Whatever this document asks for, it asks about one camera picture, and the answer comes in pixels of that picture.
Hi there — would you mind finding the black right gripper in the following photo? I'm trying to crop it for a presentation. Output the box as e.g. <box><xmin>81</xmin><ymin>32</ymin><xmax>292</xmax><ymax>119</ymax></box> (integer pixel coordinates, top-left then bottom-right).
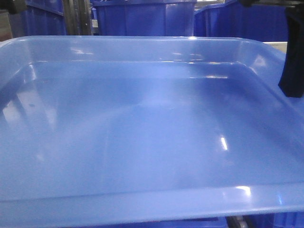
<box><xmin>239</xmin><ymin>0</ymin><xmax>304</xmax><ymax>98</ymax></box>

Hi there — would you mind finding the blue plastic tray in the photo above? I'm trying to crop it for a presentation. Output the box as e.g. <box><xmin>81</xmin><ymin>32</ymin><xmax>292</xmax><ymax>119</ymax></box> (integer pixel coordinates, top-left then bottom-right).
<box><xmin>0</xmin><ymin>36</ymin><xmax>304</xmax><ymax>228</ymax></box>

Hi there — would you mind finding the perforated steel shelf upright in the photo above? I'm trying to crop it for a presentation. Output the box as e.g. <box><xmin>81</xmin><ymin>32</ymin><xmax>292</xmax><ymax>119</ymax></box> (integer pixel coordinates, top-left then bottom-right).
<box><xmin>62</xmin><ymin>0</ymin><xmax>92</xmax><ymax>36</ymax></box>

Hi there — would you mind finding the upper right blue bin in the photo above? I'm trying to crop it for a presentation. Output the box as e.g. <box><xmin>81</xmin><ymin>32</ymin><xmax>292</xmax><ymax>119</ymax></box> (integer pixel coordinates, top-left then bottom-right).
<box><xmin>193</xmin><ymin>0</ymin><xmax>288</xmax><ymax>42</ymax></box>

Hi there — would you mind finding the front blue bin with items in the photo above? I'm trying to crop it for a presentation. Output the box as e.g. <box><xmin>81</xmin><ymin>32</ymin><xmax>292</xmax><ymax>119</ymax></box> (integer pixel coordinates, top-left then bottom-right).
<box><xmin>130</xmin><ymin>217</ymin><xmax>228</xmax><ymax>228</ymax></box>

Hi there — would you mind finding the upper middle blue bin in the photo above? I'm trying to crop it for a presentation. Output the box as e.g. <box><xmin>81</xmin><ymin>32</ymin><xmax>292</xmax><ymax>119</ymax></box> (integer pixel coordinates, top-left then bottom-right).
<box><xmin>93</xmin><ymin>0</ymin><xmax>197</xmax><ymax>37</ymax></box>

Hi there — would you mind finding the upper left blue bin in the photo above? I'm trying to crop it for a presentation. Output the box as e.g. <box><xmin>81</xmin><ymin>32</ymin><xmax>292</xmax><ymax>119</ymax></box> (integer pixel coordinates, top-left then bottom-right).
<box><xmin>20</xmin><ymin>0</ymin><xmax>67</xmax><ymax>36</ymax></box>

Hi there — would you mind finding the roller conveyor rail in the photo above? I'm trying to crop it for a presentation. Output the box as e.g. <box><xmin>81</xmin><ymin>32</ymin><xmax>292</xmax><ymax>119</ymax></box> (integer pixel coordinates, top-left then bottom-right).
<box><xmin>226</xmin><ymin>216</ymin><xmax>255</xmax><ymax>228</ymax></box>

